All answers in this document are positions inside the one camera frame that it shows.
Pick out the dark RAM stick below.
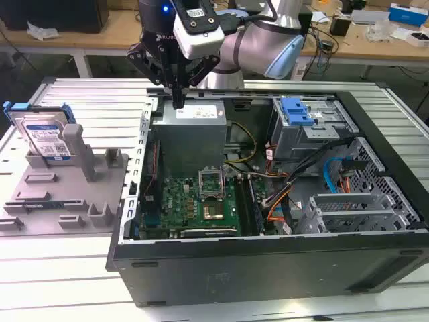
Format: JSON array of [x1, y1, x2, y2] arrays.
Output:
[[247, 176, 263, 235]]

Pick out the black camera cable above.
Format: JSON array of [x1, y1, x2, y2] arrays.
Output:
[[214, 9, 280, 34]]

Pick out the orange red power wire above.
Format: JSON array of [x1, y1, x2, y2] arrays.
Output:
[[336, 159, 369, 195]]

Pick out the silver flat box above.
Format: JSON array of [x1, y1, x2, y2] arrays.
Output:
[[350, 9, 391, 25]]

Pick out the black cable bundle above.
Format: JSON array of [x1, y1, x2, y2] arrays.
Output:
[[281, 136, 356, 233]]

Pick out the blue empty disk carrier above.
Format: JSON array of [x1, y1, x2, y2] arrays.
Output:
[[280, 96, 316, 127]]

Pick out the yellow black supply wires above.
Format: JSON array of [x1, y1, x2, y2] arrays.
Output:
[[223, 121, 259, 166]]

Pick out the clear plastic bag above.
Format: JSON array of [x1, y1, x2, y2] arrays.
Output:
[[365, 19, 408, 42]]

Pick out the orange yellow wire bundle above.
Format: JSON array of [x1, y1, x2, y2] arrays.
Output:
[[263, 172, 303, 225]]

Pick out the green motherboard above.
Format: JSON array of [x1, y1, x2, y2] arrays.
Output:
[[140, 174, 279, 241]]

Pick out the hard disk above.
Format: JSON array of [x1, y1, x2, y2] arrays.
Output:
[[2, 101, 75, 162]]

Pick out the metal socket cover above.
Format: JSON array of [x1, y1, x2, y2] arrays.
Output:
[[198, 166, 226, 201]]

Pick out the blue data wire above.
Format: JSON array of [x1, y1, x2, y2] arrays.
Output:
[[322, 155, 353, 195]]

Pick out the metal drive cage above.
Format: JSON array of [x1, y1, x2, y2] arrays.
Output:
[[269, 96, 359, 162]]

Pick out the grey power supply unit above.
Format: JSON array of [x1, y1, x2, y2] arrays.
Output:
[[152, 99, 229, 177]]

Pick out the blue cardboard box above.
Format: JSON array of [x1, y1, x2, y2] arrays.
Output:
[[388, 3, 429, 28]]

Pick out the white crumpled paper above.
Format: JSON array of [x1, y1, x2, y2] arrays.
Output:
[[25, 21, 61, 42]]

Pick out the grey parts rack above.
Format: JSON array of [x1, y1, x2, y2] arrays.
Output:
[[0, 123, 131, 237]]

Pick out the white open box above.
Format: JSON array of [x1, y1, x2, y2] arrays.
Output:
[[405, 29, 429, 48]]

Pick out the black graphics card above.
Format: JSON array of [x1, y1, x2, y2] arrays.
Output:
[[170, 227, 237, 240]]

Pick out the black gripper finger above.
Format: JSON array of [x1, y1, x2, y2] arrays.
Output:
[[126, 42, 180, 110], [177, 55, 221, 110]]

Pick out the black open PC case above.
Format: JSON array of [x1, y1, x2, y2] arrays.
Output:
[[105, 82, 429, 308]]

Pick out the RAM stick with blue label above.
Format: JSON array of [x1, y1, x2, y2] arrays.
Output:
[[5, 199, 85, 208]]

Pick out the CPU socket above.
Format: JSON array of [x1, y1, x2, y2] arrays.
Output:
[[200, 200, 229, 225]]

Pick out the wooden desk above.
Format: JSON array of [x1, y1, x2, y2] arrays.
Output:
[[0, 0, 429, 68]]

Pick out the black RAM slot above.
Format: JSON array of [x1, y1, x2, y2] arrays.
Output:
[[233, 174, 251, 236]]

